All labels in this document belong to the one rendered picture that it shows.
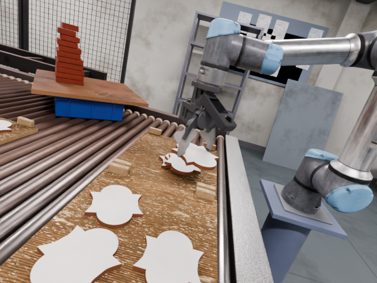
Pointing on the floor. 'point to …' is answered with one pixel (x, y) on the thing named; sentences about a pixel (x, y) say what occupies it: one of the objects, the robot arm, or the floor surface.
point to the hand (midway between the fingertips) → (195, 154)
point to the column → (289, 232)
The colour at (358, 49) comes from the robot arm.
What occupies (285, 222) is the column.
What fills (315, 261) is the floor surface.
